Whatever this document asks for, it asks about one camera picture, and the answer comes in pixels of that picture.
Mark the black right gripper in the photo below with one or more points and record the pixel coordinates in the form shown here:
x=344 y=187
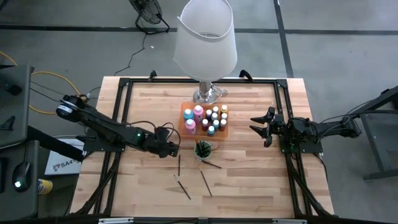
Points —
x=275 y=127

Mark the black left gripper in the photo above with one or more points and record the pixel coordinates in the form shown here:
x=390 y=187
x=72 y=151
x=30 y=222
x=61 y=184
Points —
x=164 y=149

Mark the green ribbed cup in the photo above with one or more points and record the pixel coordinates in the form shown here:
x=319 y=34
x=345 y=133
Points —
x=196 y=154

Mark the large pink paint bottle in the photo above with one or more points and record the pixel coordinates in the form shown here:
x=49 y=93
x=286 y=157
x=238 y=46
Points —
x=198 y=110
x=190 y=125

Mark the small reddish-brown paint bottle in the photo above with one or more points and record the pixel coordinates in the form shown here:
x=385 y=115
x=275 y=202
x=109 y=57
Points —
x=222 y=123

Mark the small yellow paint bottle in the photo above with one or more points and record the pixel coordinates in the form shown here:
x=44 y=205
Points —
x=224 y=108

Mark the orange-bristle paintbrush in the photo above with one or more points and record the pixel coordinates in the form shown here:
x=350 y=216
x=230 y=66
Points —
x=206 y=152

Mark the large teal paint bottle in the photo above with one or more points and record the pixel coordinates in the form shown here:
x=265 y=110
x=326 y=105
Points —
x=188 y=114

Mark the small teal paint bottle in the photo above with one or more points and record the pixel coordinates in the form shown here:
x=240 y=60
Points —
x=215 y=123

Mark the small beige-grey paint bottle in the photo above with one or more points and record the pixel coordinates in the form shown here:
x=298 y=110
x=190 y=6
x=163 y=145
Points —
x=214 y=116

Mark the small dark brown paint bottle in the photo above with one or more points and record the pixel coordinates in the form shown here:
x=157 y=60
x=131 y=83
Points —
x=215 y=109

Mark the small dark red paint bottle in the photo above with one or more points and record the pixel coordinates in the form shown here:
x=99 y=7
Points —
x=205 y=123

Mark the small sky blue paint bottle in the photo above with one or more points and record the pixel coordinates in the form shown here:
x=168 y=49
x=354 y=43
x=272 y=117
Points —
x=211 y=129

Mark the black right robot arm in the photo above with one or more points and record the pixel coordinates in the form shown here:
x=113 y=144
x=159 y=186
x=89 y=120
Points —
x=329 y=129

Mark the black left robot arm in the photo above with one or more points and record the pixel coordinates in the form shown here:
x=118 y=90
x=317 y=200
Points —
x=102 y=124

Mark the translucent orange plastic tray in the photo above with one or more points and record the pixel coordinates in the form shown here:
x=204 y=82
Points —
x=199 y=134

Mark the black table clamp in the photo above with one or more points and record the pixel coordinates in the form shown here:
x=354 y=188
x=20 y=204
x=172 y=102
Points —
x=152 y=75
x=245 y=74

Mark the yellow power plug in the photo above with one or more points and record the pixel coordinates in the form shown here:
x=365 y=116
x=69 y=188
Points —
x=83 y=97

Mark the white-shade chrome table lamp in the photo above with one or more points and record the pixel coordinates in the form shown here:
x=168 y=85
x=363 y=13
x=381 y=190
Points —
x=205 y=43

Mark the white printed box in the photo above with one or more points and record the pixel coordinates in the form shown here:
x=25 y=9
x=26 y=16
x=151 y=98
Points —
x=63 y=165

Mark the black diagonal floor bar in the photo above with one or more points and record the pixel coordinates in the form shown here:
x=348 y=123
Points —
x=56 y=144

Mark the dark metal stand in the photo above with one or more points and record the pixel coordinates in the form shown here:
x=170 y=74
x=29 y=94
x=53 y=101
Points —
x=382 y=140

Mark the yellow can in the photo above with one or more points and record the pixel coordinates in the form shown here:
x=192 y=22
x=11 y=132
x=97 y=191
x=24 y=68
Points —
x=46 y=186

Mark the dark grey desk surface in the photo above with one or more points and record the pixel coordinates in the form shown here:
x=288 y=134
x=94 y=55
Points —
x=34 y=161

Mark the black floor fan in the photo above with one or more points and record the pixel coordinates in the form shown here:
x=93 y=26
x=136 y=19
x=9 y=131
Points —
x=146 y=12

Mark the black computer mouse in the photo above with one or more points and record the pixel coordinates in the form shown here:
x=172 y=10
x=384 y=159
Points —
x=22 y=175

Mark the dark grey desk panel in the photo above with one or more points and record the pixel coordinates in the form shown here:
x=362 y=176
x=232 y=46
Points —
x=18 y=109

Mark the silver frame bracket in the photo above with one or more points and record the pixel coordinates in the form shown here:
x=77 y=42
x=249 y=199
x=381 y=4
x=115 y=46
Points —
x=289 y=221
x=115 y=221

